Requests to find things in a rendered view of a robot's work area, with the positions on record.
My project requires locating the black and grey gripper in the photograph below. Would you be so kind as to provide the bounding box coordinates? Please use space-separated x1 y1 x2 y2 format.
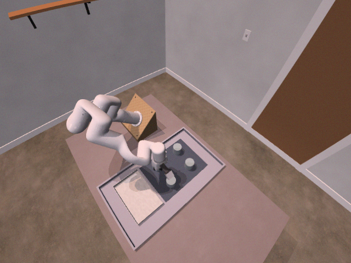
152 156 168 171

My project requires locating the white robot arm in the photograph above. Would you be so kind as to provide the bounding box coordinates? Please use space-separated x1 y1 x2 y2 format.
66 95 174 180

